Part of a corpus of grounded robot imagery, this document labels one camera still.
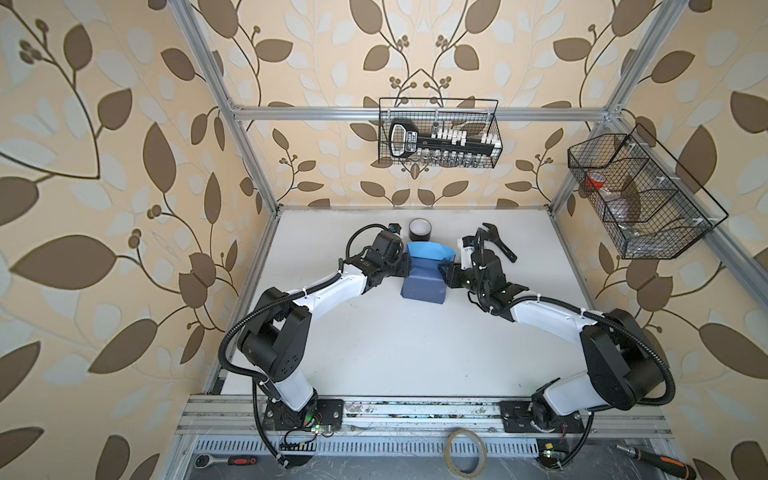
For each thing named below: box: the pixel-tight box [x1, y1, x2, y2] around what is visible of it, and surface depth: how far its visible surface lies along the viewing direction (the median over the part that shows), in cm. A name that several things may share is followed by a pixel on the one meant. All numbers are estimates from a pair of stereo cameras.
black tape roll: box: [408, 217, 432, 242], surface depth 114 cm
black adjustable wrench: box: [481, 222, 517, 263], surface depth 114 cm
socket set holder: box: [389, 120, 503, 165], surface depth 86 cm
